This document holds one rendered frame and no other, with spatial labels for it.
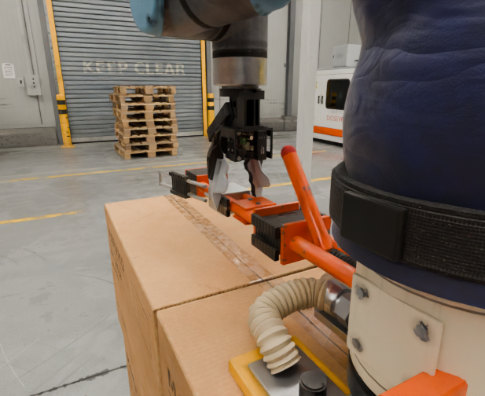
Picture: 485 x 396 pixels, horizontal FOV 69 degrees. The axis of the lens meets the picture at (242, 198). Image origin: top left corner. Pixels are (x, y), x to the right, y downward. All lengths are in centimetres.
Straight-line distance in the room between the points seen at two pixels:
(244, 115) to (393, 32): 35
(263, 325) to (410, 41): 32
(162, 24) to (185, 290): 41
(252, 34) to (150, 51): 900
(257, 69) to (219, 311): 38
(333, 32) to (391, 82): 1204
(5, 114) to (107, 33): 286
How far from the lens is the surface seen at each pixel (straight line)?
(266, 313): 44
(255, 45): 59
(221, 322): 56
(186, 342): 53
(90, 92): 932
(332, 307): 47
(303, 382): 41
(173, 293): 63
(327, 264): 44
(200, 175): 78
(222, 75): 59
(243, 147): 59
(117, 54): 942
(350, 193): 26
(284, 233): 48
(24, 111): 943
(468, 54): 23
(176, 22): 51
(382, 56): 26
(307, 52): 351
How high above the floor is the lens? 128
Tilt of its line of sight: 17 degrees down
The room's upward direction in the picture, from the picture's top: straight up
